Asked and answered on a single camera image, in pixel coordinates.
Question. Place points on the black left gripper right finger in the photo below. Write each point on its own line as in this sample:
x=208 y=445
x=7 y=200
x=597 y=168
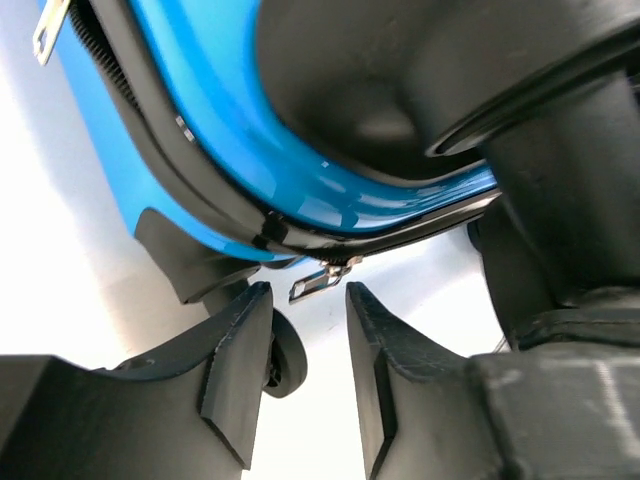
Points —
x=564 y=405

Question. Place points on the blue hard-shell suitcase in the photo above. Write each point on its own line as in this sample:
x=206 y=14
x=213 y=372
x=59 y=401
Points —
x=240 y=135

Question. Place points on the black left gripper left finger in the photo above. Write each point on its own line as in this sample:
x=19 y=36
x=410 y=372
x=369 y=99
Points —
x=186 y=409

